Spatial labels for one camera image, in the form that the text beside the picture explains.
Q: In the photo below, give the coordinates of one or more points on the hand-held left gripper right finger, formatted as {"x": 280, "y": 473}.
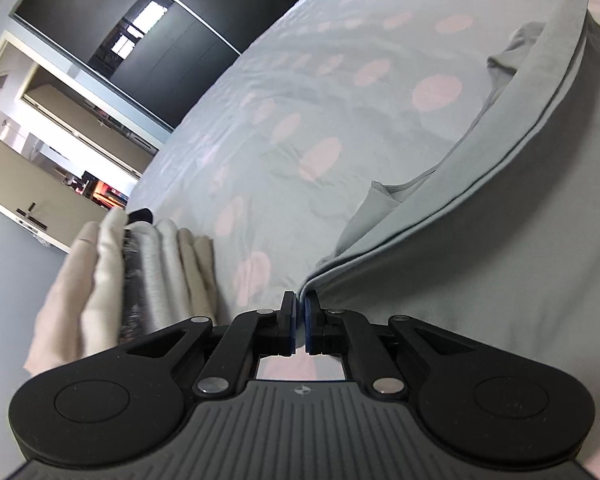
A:
{"x": 308, "y": 326}

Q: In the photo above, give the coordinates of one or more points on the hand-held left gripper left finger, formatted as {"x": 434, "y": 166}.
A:
{"x": 292, "y": 325}

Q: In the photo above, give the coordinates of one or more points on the light grey-blue garment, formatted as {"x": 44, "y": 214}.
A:
{"x": 505, "y": 260}

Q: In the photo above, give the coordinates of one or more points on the light grey folded garment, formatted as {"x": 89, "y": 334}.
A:
{"x": 162, "y": 275}

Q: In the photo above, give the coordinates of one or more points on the dark patterned folded garment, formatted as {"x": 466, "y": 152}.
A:
{"x": 131, "y": 285}

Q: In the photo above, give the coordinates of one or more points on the cream folded garment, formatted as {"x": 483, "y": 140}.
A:
{"x": 80, "y": 285}

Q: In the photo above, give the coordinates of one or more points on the bed with pink dotted sheet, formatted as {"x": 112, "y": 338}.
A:
{"x": 330, "y": 85}

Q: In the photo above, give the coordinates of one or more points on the cream room door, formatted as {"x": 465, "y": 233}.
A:
{"x": 25, "y": 175}

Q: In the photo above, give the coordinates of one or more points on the black glossy sliding wardrobe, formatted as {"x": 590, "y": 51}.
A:
{"x": 145, "y": 35}

